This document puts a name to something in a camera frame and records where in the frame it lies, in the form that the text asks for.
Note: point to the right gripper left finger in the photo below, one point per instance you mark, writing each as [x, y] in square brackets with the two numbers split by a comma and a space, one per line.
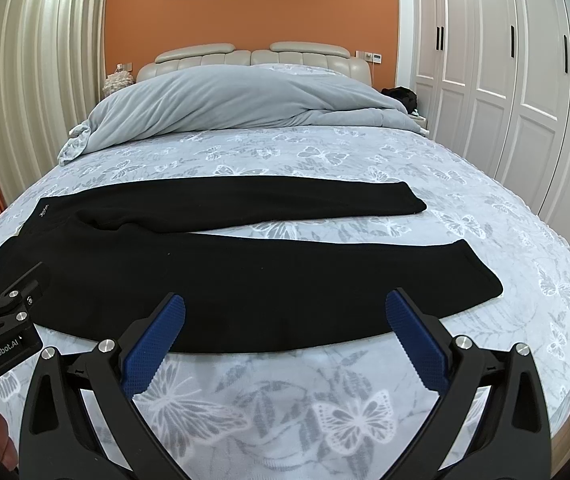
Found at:
[57, 437]

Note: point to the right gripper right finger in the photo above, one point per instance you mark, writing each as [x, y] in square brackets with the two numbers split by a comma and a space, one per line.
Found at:
[512, 439]

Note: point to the black pants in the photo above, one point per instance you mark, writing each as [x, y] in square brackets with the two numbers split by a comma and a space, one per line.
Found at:
[115, 252]

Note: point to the bed with butterfly sheet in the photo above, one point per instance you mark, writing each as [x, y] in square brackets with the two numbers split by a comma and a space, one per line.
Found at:
[340, 411]

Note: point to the cream curtain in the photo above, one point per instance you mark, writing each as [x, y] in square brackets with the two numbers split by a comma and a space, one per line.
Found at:
[52, 65]

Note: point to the white decorative bedside ornament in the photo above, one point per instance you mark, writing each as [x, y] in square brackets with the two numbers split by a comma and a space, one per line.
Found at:
[116, 81]

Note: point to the grey duvet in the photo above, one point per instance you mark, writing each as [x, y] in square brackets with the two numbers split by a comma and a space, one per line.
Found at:
[221, 97]

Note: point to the black item on nightstand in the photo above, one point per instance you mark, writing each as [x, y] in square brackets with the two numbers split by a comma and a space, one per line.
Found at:
[405, 96]

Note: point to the white wardrobe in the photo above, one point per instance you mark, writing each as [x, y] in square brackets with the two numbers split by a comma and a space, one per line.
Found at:
[493, 82]

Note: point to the beige padded headboard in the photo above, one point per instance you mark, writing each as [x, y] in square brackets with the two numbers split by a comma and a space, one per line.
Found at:
[302, 53]

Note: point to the wall switch panel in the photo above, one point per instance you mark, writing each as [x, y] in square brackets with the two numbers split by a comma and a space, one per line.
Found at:
[369, 57]

